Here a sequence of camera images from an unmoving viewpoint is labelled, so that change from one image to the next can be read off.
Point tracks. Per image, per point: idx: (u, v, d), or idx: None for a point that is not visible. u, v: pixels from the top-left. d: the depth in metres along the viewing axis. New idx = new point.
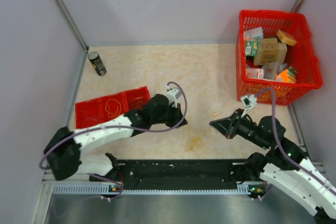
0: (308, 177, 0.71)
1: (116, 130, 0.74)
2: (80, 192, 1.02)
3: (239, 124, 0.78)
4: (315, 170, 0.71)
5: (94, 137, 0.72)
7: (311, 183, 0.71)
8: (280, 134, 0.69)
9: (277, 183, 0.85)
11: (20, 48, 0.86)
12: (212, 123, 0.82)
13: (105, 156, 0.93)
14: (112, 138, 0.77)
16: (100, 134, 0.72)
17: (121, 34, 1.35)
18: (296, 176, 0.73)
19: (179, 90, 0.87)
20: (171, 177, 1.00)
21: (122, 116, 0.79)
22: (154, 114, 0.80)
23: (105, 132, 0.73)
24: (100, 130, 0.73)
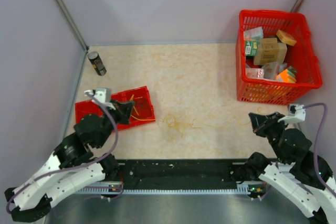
0: (330, 195, 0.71)
1: (46, 179, 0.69)
2: (82, 192, 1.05)
3: (271, 125, 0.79)
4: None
5: (29, 193, 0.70)
7: (331, 201, 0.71)
8: (306, 148, 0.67)
9: (277, 185, 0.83)
11: (20, 48, 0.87)
12: (251, 114, 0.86)
13: (93, 163, 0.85)
14: (56, 178, 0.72)
16: (33, 189, 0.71)
17: (121, 34, 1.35)
18: (317, 192, 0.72)
19: (105, 91, 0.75)
20: (171, 176, 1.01)
21: (51, 156, 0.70)
22: (88, 140, 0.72)
23: (38, 184, 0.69)
24: (32, 185, 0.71)
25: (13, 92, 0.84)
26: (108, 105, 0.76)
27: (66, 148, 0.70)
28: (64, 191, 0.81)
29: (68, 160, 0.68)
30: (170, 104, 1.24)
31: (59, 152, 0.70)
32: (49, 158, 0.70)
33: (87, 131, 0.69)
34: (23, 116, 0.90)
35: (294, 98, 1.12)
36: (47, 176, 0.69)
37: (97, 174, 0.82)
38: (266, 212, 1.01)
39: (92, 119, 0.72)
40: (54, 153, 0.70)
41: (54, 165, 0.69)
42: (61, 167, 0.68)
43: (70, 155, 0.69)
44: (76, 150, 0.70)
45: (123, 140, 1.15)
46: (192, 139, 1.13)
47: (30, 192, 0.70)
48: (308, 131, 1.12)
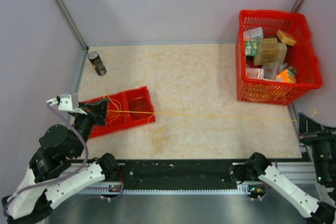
0: None
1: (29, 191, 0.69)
2: (83, 191, 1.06)
3: (325, 142, 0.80)
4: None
5: (17, 206, 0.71)
7: None
8: None
9: (275, 185, 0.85)
11: (20, 48, 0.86)
12: (301, 115, 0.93)
13: (95, 164, 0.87)
14: (40, 189, 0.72)
16: (18, 202, 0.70)
17: (121, 34, 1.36)
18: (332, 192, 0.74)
19: (70, 97, 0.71)
20: (171, 176, 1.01)
21: (29, 170, 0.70)
22: (58, 154, 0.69)
23: (21, 198, 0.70)
24: (17, 198, 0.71)
25: (13, 92, 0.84)
26: (77, 110, 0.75)
27: (38, 161, 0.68)
28: (63, 194, 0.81)
29: (40, 173, 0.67)
30: (170, 104, 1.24)
31: (34, 165, 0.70)
32: (28, 170, 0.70)
33: (52, 146, 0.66)
34: (23, 116, 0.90)
35: (294, 98, 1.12)
36: (27, 189, 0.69)
37: (95, 176, 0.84)
38: (266, 212, 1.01)
39: (58, 131, 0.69)
40: (30, 167, 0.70)
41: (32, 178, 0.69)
42: (35, 181, 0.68)
43: (42, 168, 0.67)
44: (48, 163, 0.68)
45: (123, 140, 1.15)
46: (192, 139, 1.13)
47: (17, 204, 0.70)
48: None
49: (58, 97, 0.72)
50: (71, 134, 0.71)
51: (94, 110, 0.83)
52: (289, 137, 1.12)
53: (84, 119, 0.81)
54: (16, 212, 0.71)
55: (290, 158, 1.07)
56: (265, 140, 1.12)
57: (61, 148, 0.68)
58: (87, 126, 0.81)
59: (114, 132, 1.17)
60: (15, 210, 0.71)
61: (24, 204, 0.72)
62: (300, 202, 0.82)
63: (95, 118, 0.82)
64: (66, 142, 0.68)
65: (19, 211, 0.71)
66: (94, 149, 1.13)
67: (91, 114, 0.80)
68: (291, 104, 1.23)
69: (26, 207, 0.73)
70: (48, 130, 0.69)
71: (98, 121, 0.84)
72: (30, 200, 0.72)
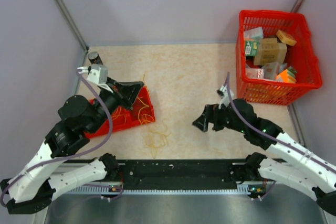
0: (287, 149, 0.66)
1: (39, 170, 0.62)
2: (82, 191, 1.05)
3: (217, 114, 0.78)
4: (294, 144, 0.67)
5: (23, 185, 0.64)
7: (292, 156, 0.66)
8: (248, 110, 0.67)
9: (272, 173, 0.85)
11: (20, 48, 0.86)
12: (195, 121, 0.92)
13: (97, 161, 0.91)
14: (50, 170, 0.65)
16: (25, 181, 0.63)
17: (121, 34, 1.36)
18: (275, 151, 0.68)
19: (100, 69, 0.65)
20: (171, 176, 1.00)
21: (42, 145, 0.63)
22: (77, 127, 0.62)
23: (31, 177, 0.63)
24: (25, 177, 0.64)
25: (12, 92, 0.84)
26: (103, 86, 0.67)
27: (57, 134, 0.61)
28: (67, 184, 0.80)
29: (60, 148, 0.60)
30: (171, 104, 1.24)
31: (51, 139, 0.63)
32: (42, 145, 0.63)
33: (72, 117, 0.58)
34: (23, 115, 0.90)
35: (294, 98, 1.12)
36: (39, 167, 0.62)
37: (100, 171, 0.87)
38: (265, 212, 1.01)
39: (77, 100, 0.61)
40: (45, 141, 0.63)
41: (45, 156, 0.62)
42: (53, 156, 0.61)
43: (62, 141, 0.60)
44: (67, 136, 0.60)
45: (123, 140, 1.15)
46: (192, 139, 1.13)
47: (23, 185, 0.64)
48: (307, 131, 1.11)
49: (89, 66, 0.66)
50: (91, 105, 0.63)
51: (121, 91, 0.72)
52: None
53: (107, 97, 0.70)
54: (20, 194, 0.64)
55: None
56: None
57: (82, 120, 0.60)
58: (109, 106, 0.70)
59: (114, 132, 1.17)
60: (20, 190, 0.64)
61: (31, 185, 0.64)
62: (300, 181, 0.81)
63: (119, 99, 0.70)
64: (87, 113, 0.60)
65: (24, 193, 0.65)
66: (94, 149, 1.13)
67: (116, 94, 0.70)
68: (291, 104, 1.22)
69: (31, 189, 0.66)
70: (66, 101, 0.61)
71: (123, 105, 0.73)
72: (37, 182, 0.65)
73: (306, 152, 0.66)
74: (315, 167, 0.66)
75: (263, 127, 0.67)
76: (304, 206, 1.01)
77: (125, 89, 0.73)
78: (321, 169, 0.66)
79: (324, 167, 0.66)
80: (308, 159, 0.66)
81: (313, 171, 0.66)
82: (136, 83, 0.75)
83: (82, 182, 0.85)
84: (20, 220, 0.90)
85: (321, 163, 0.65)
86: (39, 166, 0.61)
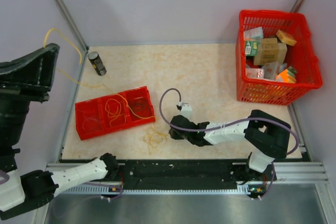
0: (212, 131, 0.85)
1: None
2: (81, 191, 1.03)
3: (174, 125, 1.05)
4: (217, 125, 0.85)
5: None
7: (218, 134, 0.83)
8: (183, 121, 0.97)
9: (254, 164, 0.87)
11: (21, 49, 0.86)
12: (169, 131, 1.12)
13: (98, 161, 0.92)
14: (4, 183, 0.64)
16: None
17: (121, 34, 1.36)
18: (216, 139, 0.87)
19: None
20: (171, 176, 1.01)
21: None
22: None
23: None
24: None
25: None
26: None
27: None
28: (70, 181, 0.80)
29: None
30: (170, 104, 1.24)
31: None
32: None
33: None
34: None
35: (294, 98, 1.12)
36: None
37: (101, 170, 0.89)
38: (265, 212, 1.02)
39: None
40: None
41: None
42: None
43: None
44: None
45: (123, 140, 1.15)
46: None
47: None
48: (308, 132, 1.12)
49: None
50: None
51: (11, 82, 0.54)
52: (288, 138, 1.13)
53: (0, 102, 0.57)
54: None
55: (290, 158, 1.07)
56: None
57: None
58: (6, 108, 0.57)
59: (114, 132, 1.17)
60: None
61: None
62: (259, 152, 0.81)
63: (21, 95, 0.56)
64: None
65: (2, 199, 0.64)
66: (94, 149, 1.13)
67: (6, 93, 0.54)
68: (291, 104, 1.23)
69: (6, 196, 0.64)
70: None
71: (33, 95, 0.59)
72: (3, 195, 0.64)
73: (221, 124, 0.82)
74: (231, 128, 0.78)
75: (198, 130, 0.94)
76: (304, 206, 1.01)
77: (20, 74, 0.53)
78: (234, 127, 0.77)
79: (235, 124, 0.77)
80: (224, 127, 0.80)
81: (230, 132, 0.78)
82: (38, 58, 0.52)
83: (82, 181, 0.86)
84: (20, 220, 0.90)
85: (230, 124, 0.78)
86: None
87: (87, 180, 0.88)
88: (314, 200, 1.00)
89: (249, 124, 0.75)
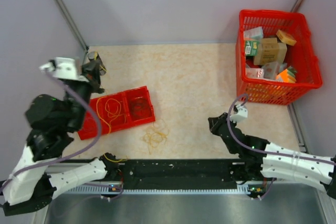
0: (279, 157, 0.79)
1: (25, 173, 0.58)
2: (82, 191, 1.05)
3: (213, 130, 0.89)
4: (281, 150, 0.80)
5: (13, 189, 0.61)
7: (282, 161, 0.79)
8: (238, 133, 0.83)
9: (269, 172, 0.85)
11: (20, 48, 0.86)
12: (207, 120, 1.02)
13: (97, 160, 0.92)
14: (38, 172, 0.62)
16: (15, 184, 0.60)
17: (121, 34, 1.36)
18: (269, 161, 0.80)
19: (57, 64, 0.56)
20: (171, 176, 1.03)
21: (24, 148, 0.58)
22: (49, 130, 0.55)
23: (18, 180, 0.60)
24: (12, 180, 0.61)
25: (12, 93, 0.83)
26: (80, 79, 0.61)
27: (36, 136, 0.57)
28: (68, 183, 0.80)
29: (39, 151, 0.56)
30: (170, 104, 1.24)
31: (31, 142, 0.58)
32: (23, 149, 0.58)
33: (38, 122, 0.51)
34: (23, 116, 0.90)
35: (294, 98, 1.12)
36: (24, 171, 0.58)
37: (100, 170, 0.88)
38: (265, 212, 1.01)
39: (43, 101, 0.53)
40: (26, 144, 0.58)
41: (29, 158, 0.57)
42: (34, 159, 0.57)
43: (41, 146, 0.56)
44: (45, 139, 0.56)
45: (123, 140, 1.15)
46: (192, 139, 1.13)
47: (13, 188, 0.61)
48: (308, 132, 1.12)
49: (52, 61, 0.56)
50: (60, 105, 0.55)
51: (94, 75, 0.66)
52: (288, 138, 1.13)
53: (77, 90, 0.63)
54: (12, 197, 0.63)
55: None
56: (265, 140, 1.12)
57: (51, 121, 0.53)
58: (84, 94, 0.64)
59: (114, 132, 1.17)
60: (12, 193, 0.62)
61: (21, 188, 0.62)
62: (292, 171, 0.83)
63: (94, 86, 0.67)
64: (54, 114, 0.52)
65: (17, 195, 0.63)
66: (94, 149, 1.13)
67: (92, 82, 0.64)
68: (291, 104, 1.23)
69: (23, 191, 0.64)
70: (40, 95, 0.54)
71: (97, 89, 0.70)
72: (27, 185, 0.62)
73: (293, 154, 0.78)
74: (307, 163, 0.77)
75: (251, 144, 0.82)
76: (304, 206, 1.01)
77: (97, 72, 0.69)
78: (313, 164, 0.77)
79: (314, 161, 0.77)
80: (298, 159, 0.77)
81: (307, 168, 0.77)
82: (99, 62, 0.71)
83: (82, 182, 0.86)
84: (20, 220, 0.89)
85: (309, 159, 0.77)
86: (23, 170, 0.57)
87: (87, 180, 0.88)
88: (314, 199, 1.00)
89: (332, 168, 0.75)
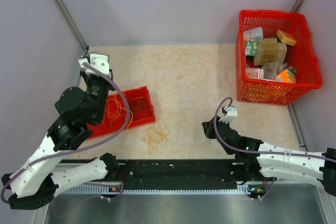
0: (271, 155, 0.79)
1: (41, 164, 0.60)
2: (82, 192, 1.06)
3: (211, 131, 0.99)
4: (274, 148, 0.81)
5: (25, 180, 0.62)
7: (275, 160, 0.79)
8: (234, 135, 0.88)
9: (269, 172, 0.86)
11: (20, 49, 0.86)
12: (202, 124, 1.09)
13: (98, 160, 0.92)
14: (53, 163, 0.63)
16: (28, 175, 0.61)
17: (121, 34, 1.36)
18: (264, 161, 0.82)
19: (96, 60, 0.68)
20: (171, 176, 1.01)
21: (45, 138, 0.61)
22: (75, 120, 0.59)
23: (33, 170, 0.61)
24: (26, 171, 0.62)
25: (13, 94, 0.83)
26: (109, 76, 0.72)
27: (60, 127, 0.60)
28: (70, 180, 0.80)
29: (63, 141, 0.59)
30: (170, 104, 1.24)
31: (54, 132, 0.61)
32: (45, 138, 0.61)
33: (68, 110, 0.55)
34: (23, 117, 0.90)
35: (295, 98, 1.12)
36: (40, 161, 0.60)
37: (101, 170, 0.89)
38: (265, 212, 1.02)
39: (74, 93, 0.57)
40: (49, 134, 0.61)
41: (50, 149, 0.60)
42: (56, 149, 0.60)
43: (64, 136, 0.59)
44: (70, 129, 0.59)
45: (123, 140, 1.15)
46: (192, 139, 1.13)
47: (25, 179, 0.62)
48: (308, 132, 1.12)
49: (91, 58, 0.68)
50: (87, 97, 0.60)
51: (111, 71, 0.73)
52: (288, 138, 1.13)
53: (97, 86, 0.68)
54: (22, 188, 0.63)
55: None
56: (265, 140, 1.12)
57: (80, 112, 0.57)
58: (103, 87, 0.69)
59: (114, 132, 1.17)
60: (23, 185, 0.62)
61: (33, 179, 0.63)
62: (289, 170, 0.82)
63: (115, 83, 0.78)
64: (84, 105, 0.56)
65: (25, 188, 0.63)
66: (94, 149, 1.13)
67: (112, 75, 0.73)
68: (291, 104, 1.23)
69: (33, 184, 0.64)
70: (71, 88, 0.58)
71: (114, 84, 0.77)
72: (39, 176, 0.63)
73: (285, 151, 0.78)
74: (298, 159, 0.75)
75: (247, 145, 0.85)
76: (304, 206, 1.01)
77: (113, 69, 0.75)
78: (304, 160, 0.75)
79: (305, 157, 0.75)
80: (289, 156, 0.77)
81: (297, 164, 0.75)
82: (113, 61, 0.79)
83: (82, 181, 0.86)
84: (20, 220, 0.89)
85: (301, 155, 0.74)
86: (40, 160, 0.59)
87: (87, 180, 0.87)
88: (314, 199, 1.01)
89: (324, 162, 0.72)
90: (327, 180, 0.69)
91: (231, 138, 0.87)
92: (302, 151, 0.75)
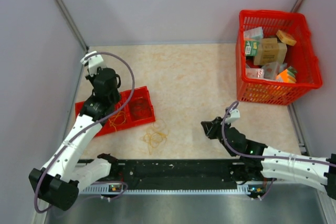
0: (275, 159, 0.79)
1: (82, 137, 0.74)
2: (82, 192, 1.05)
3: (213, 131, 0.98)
4: (279, 152, 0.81)
5: (66, 159, 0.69)
7: (279, 164, 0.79)
8: (242, 140, 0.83)
9: (269, 174, 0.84)
11: (21, 49, 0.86)
12: (202, 123, 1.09)
13: (97, 160, 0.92)
14: (86, 141, 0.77)
16: (70, 151, 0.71)
17: (121, 34, 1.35)
18: (267, 165, 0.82)
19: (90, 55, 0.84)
20: (171, 176, 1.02)
21: (80, 118, 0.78)
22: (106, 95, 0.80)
23: (75, 146, 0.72)
24: (67, 149, 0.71)
25: (13, 94, 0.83)
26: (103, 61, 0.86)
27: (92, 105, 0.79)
28: (85, 176, 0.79)
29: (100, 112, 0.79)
30: (170, 104, 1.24)
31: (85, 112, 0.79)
32: (81, 117, 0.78)
33: (104, 84, 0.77)
34: (24, 117, 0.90)
35: (295, 98, 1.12)
36: (81, 134, 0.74)
37: (105, 163, 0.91)
38: (265, 212, 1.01)
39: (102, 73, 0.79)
40: (82, 113, 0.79)
41: (86, 123, 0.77)
42: (95, 118, 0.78)
43: (98, 110, 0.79)
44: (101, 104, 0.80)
45: (123, 140, 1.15)
46: (192, 139, 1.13)
47: (66, 156, 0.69)
48: (308, 132, 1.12)
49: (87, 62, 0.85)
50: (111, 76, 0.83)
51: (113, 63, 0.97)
52: (288, 137, 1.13)
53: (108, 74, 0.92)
54: (64, 167, 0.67)
55: None
56: (265, 140, 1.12)
57: (109, 85, 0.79)
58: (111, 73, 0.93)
59: (114, 132, 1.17)
60: (64, 164, 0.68)
61: (72, 157, 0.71)
62: (292, 174, 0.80)
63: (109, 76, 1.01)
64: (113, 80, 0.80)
65: (67, 167, 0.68)
66: (94, 149, 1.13)
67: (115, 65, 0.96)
68: (291, 104, 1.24)
69: (71, 166, 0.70)
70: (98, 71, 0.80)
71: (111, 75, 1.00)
72: (76, 155, 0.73)
73: (290, 156, 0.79)
74: (303, 164, 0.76)
75: (251, 149, 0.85)
76: (304, 206, 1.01)
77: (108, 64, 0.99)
78: (308, 165, 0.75)
79: (310, 162, 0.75)
80: (293, 161, 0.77)
81: (302, 169, 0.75)
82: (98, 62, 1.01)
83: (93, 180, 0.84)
84: (20, 221, 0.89)
85: (305, 160, 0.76)
86: (83, 131, 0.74)
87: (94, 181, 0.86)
88: (314, 199, 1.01)
89: (328, 169, 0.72)
90: (332, 184, 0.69)
91: (240, 143, 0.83)
92: (307, 157, 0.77)
